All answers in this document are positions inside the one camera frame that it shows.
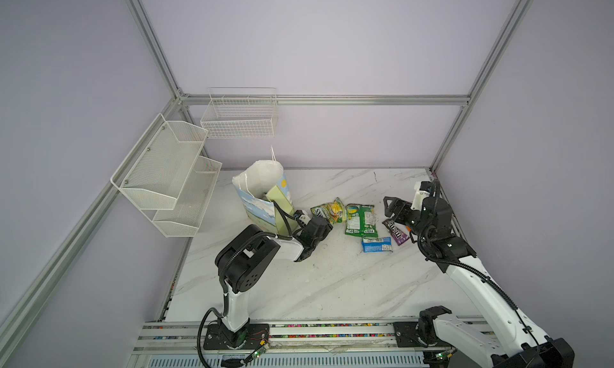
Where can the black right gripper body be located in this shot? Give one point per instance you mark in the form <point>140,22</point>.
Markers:
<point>418,227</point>

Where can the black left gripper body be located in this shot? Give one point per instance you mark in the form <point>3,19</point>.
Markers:
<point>326,231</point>

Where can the yellow green snack packet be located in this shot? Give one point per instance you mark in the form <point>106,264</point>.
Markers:
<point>334,211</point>

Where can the small blue box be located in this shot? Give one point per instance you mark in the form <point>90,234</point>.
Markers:
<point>376,245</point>

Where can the white green paper bag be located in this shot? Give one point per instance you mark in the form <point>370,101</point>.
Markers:
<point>264,192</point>

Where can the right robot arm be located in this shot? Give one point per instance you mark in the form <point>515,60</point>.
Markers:
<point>518,341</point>

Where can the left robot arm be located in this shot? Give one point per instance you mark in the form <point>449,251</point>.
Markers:
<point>242,263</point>

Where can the purple chocolate bar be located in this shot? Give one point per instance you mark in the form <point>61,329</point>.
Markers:
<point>396,233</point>

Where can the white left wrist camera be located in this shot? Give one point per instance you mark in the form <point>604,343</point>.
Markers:
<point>301,218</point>

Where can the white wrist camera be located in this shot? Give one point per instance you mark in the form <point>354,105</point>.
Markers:
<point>301,218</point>
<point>422,191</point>

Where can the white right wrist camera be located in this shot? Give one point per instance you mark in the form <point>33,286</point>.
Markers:
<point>422,191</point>

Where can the white wire wall basket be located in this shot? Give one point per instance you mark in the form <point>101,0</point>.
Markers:
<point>241,113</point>

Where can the white mesh wall shelf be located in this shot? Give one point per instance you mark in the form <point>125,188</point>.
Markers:
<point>167,177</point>

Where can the aluminium frame post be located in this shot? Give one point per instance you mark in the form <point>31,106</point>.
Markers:
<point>146,29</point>

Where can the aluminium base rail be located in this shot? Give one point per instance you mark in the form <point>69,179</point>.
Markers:
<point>334,343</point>

